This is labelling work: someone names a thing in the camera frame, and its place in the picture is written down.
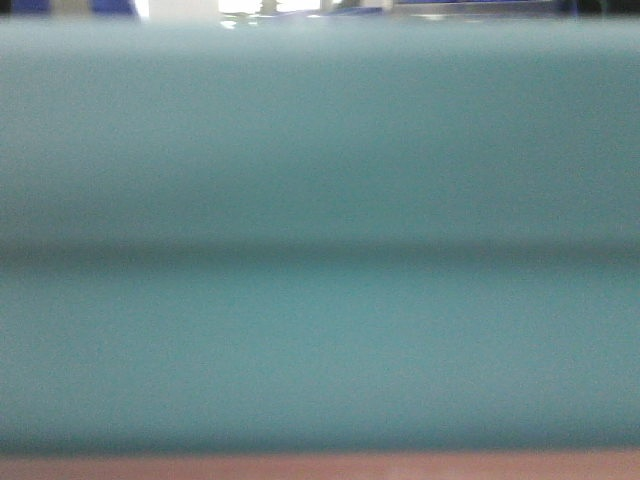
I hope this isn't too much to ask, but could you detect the light blue plastic box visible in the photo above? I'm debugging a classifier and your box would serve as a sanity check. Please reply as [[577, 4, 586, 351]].
[[1, 17, 639, 455]]

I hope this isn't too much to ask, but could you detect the pink plastic box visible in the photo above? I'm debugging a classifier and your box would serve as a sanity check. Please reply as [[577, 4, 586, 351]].
[[1, 449, 639, 479]]

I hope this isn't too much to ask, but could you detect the stainless steel shelf rack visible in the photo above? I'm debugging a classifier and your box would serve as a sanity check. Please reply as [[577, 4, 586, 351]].
[[11, 1, 639, 22]]

